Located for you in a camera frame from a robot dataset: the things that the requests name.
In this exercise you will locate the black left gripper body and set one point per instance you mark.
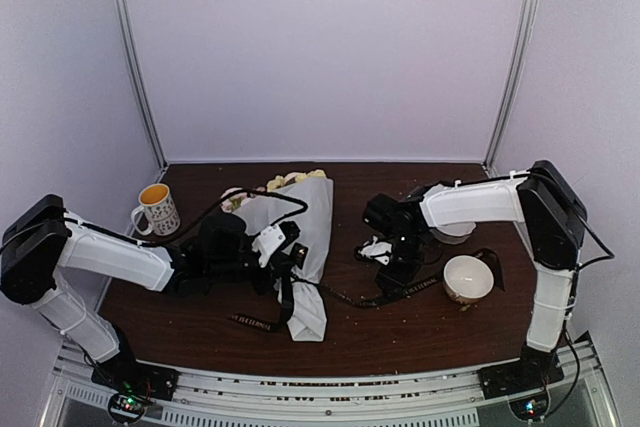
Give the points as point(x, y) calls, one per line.
point(273, 273)

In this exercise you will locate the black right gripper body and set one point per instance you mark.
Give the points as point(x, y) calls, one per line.
point(410, 260)

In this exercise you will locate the white wrapping paper sheet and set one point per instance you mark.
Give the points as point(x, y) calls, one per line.
point(309, 320)

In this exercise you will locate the pink flower stem two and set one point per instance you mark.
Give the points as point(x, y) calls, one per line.
point(235, 199)

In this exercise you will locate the large yellow flower bunch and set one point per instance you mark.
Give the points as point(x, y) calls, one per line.
point(291, 178)

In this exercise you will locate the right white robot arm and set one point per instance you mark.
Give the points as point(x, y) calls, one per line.
point(538, 198)

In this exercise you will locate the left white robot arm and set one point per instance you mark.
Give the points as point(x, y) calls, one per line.
point(215, 248)

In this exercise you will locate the plain white round bowl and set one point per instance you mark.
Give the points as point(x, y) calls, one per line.
point(467, 279)

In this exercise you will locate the white scalloped bowl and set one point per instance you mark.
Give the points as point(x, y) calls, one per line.
point(453, 234)

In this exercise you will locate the patterned white mug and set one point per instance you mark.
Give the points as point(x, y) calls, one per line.
point(156, 212)

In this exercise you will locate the aluminium front rail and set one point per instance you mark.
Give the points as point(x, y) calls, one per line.
point(452, 397)

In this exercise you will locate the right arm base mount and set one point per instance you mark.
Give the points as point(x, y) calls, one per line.
point(524, 382)

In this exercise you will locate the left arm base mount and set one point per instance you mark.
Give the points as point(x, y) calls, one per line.
point(136, 385)

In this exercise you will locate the left aluminium corner post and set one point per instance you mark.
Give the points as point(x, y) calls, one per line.
point(134, 70)

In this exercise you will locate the aluminium corner post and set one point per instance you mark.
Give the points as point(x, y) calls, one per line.
point(515, 70)
point(134, 70)

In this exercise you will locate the right aluminium corner post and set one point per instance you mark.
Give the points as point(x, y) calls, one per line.
point(515, 70)

